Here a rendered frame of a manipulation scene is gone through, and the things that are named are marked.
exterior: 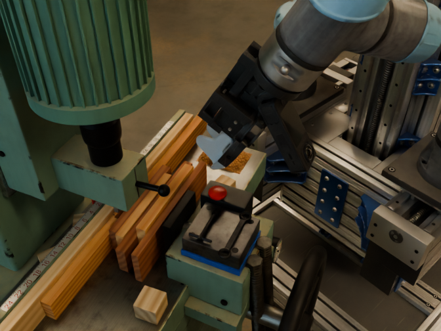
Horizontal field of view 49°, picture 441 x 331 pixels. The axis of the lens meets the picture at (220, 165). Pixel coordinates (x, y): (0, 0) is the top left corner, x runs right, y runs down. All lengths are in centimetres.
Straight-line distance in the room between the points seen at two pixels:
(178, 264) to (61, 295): 18
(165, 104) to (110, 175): 207
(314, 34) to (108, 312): 52
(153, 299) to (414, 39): 51
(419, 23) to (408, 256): 67
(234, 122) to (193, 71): 248
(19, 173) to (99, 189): 13
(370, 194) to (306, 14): 83
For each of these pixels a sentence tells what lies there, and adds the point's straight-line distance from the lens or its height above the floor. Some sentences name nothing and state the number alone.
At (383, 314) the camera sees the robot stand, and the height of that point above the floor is 21.
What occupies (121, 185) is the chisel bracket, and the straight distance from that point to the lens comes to 75.
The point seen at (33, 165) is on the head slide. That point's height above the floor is 108.
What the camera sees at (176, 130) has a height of 95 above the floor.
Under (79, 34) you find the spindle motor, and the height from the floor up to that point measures 132.
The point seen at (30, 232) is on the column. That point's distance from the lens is 100.
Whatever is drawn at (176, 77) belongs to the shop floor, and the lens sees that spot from 305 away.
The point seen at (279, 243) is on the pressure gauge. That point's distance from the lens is 114.
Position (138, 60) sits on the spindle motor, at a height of 126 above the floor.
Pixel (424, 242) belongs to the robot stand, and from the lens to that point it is 112.
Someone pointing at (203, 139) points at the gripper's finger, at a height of 114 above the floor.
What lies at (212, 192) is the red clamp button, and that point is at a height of 102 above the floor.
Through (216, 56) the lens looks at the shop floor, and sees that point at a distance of 326.
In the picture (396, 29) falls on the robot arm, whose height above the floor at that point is 133.
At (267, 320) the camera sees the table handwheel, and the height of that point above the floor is 82.
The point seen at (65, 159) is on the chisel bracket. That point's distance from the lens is 80.
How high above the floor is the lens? 157
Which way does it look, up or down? 41 degrees down
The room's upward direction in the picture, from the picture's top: straight up
